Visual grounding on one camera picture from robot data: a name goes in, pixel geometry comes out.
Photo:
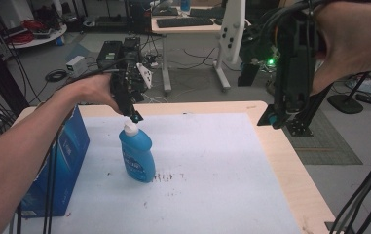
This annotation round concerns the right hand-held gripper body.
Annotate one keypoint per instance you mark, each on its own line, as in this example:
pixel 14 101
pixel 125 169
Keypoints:
pixel 295 58

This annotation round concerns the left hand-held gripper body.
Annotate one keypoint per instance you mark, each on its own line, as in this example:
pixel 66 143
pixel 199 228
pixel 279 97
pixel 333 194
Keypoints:
pixel 126 81

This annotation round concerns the blue bottle with white cap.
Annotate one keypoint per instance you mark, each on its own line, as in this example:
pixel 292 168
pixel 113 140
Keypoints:
pixel 137 156

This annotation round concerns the person's left hand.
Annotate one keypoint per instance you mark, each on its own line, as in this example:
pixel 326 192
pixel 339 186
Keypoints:
pixel 89 89

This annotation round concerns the person's right hand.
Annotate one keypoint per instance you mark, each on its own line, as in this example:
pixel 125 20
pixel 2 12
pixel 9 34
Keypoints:
pixel 352 39

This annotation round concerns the black metal stand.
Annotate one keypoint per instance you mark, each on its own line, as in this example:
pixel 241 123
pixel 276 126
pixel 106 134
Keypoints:
pixel 306 120

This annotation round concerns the small white box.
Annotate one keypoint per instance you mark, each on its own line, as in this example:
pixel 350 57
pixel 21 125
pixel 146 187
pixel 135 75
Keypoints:
pixel 76 66

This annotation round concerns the grey floor mat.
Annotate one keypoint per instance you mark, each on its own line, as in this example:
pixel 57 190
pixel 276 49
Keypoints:
pixel 329 146

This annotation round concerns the black round stand base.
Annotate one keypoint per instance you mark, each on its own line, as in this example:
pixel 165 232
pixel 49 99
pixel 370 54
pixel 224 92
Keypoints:
pixel 345 104

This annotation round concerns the blue cardboard box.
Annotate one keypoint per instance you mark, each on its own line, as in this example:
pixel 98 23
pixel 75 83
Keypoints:
pixel 71 146

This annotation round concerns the light wooden desk white legs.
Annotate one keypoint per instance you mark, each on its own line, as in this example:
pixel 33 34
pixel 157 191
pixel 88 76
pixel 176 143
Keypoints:
pixel 189 30

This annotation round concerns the black keyboard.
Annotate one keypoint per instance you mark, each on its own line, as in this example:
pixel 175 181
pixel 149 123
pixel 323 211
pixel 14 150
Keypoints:
pixel 207 12
pixel 184 22

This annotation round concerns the white table mat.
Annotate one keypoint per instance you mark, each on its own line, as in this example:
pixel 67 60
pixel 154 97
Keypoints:
pixel 205 178

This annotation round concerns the round white table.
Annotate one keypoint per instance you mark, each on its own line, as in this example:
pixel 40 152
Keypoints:
pixel 43 38

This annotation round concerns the blue water bottle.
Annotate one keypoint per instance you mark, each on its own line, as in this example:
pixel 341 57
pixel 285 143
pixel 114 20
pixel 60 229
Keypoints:
pixel 185 5

